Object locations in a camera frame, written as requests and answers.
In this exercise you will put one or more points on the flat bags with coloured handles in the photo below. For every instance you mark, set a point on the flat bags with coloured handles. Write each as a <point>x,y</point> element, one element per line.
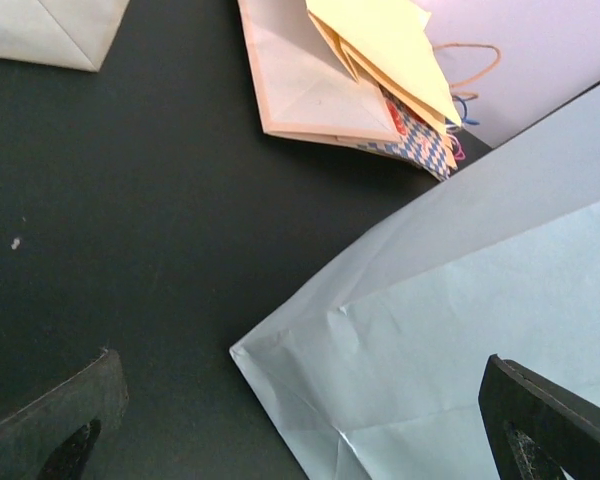
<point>463,98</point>

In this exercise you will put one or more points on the flat tan paper bag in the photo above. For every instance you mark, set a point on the flat tan paper bag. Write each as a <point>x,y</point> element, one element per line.
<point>386,40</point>

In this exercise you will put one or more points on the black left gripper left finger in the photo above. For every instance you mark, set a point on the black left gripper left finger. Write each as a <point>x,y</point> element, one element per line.
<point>63,424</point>

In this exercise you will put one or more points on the light blue paper bag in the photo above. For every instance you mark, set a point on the light blue paper bag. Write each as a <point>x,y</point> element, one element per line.
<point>372,369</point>

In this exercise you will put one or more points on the pink cream paper bag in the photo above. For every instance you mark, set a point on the pink cream paper bag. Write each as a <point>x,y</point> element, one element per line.
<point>67,34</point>

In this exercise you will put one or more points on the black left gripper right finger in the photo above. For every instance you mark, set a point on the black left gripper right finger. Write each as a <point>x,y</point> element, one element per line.
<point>537,429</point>

